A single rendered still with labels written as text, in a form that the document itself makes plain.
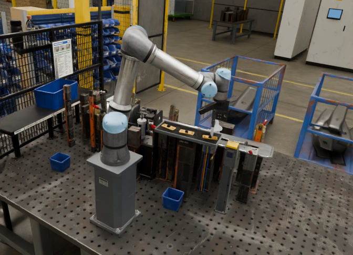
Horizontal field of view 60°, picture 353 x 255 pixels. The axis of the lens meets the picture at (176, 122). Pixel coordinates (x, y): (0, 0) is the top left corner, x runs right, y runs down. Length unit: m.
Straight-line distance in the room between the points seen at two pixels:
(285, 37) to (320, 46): 0.98
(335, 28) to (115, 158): 8.47
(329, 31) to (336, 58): 0.75
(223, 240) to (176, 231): 0.26
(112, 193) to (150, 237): 0.33
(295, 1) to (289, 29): 0.73
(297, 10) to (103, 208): 8.52
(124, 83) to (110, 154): 0.35
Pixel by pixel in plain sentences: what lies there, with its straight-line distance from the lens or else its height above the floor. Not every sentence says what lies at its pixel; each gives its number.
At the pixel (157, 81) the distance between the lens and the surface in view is 5.71.
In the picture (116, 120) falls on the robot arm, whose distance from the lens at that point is 1.48.
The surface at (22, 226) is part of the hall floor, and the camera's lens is 2.96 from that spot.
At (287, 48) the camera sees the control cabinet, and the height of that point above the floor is 0.37.
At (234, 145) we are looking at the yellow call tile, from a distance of 1.69.
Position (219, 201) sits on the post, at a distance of 1.90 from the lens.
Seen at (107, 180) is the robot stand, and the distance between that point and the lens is 1.58.
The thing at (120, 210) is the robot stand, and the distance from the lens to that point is 1.68.
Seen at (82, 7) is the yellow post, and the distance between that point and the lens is 2.87.
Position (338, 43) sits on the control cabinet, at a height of 0.69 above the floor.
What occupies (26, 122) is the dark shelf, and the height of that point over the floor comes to 1.03.
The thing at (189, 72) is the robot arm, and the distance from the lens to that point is 1.40.
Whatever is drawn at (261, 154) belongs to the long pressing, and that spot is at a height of 1.00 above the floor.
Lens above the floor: 1.96
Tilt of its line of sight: 25 degrees down
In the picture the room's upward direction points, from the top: 5 degrees clockwise
